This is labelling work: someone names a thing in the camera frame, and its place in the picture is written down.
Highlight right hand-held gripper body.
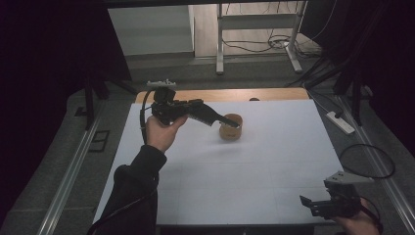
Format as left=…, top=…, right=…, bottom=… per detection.
left=310, top=170, right=375, bottom=220

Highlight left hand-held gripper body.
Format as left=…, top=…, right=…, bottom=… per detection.
left=146, top=78, right=192, bottom=127

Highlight round wooden cup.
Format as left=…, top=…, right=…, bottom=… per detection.
left=218, top=113, right=245, bottom=142

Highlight person's right hand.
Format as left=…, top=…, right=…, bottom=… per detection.
left=332, top=198, right=382, bottom=235

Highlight person's left hand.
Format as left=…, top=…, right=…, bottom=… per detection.
left=144, top=114, right=190, bottom=154

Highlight wooden table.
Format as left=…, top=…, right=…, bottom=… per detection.
left=134, top=86, right=310, bottom=105

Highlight white power strip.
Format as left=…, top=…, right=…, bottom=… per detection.
left=325, top=111, right=356, bottom=135

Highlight white table mat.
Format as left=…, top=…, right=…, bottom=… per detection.
left=92, top=99, right=346, bottom=227

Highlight black tripod stand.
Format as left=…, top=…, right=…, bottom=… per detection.
left=73, top=65, right=139, bottom=131
left=287, top=55, right=375, bottom=127

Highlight looped black cable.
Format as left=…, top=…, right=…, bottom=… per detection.
left=338, top=143, right=396, bottom=180

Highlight left hand-held gripper cable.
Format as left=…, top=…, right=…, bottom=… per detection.
left=85, top=88, right=160, bottom=235

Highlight hand-held gripper cable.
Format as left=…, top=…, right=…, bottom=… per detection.
left=359, top=195, right=385, bottom=235
left=85, top=88, right=160, bottom=235

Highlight right hand-held gripper cable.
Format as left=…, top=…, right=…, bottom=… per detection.
left=359, top=195, right=385, bottom=235

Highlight aluminium floor rail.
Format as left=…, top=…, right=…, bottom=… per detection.
left=336, top=94, right=415, bottom=226
left=36, top=101, right=106, bottom=235

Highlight tangled black floor cables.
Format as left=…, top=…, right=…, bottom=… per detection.
left=221, top=0, right=337, bottom=60

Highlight white metal stand frame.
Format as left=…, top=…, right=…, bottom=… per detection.
left=215, top=0, right=309, bottom=75

